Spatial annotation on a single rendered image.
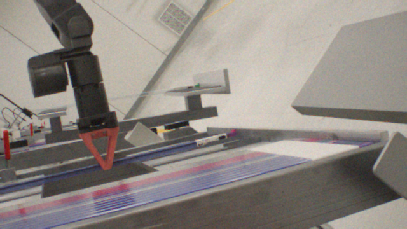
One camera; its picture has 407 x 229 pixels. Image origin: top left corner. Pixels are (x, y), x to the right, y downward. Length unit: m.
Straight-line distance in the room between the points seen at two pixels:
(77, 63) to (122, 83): 7.72
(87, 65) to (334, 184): 0.53
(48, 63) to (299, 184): 0.55
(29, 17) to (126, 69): 1.75
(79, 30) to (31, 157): 1.05
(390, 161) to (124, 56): 8.26
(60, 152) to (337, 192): 1.47
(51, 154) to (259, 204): 1.46
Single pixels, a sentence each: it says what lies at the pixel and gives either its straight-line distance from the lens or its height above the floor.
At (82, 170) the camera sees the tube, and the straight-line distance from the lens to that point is 0.96.
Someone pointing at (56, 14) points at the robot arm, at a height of 1.12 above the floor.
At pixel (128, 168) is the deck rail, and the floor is 0.83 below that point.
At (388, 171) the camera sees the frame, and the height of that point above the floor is 0.74.
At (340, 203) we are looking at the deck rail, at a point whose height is 0.75.
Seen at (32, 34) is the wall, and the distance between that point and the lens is 8.67.
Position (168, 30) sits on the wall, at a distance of 8.90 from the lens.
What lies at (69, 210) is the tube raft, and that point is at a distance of 0.56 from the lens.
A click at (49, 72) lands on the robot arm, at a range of 0.93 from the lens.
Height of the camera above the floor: 1.02
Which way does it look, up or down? 13 degrees down
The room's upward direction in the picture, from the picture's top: 54 degrees counter-clockwise
